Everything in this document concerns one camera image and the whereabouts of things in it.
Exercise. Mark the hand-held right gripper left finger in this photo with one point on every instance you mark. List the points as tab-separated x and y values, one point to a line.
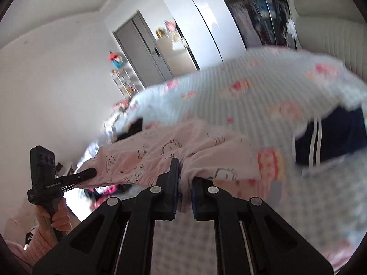
175	179

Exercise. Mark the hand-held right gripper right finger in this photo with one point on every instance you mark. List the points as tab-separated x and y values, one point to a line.
195	199

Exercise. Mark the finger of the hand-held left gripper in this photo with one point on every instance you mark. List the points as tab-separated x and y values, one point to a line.
86	174

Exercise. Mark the pink printed garment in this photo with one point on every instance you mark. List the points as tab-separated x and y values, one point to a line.
200	149

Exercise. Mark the person's left forearm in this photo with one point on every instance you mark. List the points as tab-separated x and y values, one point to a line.
31	249

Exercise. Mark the pile of mixed clothes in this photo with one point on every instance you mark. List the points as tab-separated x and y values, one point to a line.
132	129

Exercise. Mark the person's left hand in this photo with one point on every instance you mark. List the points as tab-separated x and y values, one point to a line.
60	216

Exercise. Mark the magenta garment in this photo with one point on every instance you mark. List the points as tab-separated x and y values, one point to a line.
107	190

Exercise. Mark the white toy shelf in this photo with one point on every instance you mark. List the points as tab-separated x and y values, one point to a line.
124	81

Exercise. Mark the blue checkered printed blanket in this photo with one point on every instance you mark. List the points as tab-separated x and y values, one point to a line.
229	91

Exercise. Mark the red and blue toy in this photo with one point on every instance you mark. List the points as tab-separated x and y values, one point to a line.
117	58

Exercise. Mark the grey sliding door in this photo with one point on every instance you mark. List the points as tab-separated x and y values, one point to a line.
143	48

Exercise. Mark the navy garment with white stripes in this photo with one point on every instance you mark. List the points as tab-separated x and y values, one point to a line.
344	137

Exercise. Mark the white wardrobe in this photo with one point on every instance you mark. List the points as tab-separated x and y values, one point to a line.
195	11

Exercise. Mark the dark glass wardrobe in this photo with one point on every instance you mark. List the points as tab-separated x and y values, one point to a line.
252	20

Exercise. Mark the grey padded headboard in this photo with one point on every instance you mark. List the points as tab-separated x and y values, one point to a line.
329	34

